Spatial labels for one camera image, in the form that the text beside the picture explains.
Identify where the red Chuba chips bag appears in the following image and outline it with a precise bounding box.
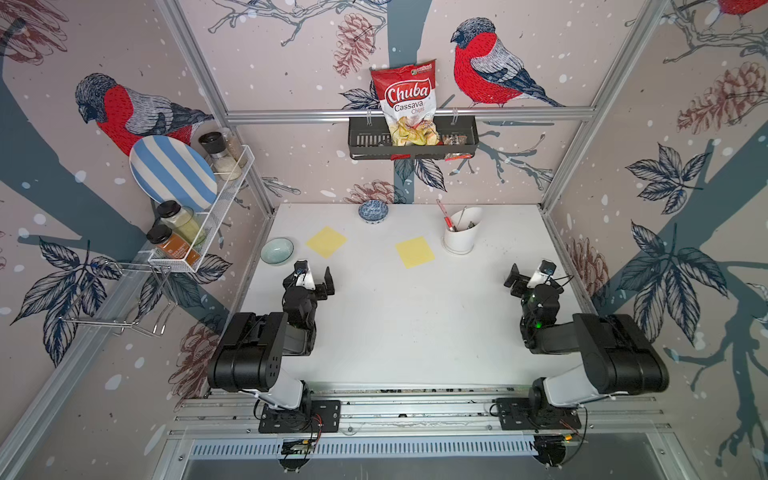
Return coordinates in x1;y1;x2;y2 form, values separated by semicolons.
371;60;440;147

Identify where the light green small bowl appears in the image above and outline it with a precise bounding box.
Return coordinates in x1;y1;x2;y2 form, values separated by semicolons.
260;237;295;266

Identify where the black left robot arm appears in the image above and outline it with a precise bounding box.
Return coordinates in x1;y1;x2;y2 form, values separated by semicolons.
207;260;341;434

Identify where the green spice jar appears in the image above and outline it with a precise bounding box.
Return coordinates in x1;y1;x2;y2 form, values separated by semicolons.
156;200;207;248

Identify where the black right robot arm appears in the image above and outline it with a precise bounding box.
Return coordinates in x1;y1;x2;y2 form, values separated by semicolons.
504;260;670;428

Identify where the yellow square paper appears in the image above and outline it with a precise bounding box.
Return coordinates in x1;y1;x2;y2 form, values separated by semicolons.
306;227;347;259
395;237;435;269

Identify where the orange spice jar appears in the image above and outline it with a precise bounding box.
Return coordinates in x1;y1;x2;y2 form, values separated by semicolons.
146;223;201;267

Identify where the blue white striped plate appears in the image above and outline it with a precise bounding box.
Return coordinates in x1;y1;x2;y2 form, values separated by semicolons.
129;135;218;212

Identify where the white utensil cup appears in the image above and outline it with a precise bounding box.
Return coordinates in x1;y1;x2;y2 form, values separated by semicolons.
442;207;483;255

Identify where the black cap salt shaker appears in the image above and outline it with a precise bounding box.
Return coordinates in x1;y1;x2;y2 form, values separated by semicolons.
198;131;242;180

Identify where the red pen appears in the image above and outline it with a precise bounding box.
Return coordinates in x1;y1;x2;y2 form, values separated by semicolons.
436;200;455;232

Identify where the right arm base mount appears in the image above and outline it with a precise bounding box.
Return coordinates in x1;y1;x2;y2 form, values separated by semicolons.
489;397;582;431

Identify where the blue patterned bowl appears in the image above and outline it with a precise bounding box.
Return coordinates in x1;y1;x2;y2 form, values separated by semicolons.
358;200;389;224

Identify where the white wire wall shelf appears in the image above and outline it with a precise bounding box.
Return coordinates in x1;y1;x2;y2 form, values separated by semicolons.
148;145;255;273

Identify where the black wall basket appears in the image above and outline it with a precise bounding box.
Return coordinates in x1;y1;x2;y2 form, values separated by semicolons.
348;116;479;160

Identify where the metal spoon handle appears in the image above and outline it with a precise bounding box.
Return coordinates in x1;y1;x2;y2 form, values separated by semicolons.
455;206;466;232

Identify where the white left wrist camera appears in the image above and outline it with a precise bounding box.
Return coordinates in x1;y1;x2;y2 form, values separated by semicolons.
295;267;315;291

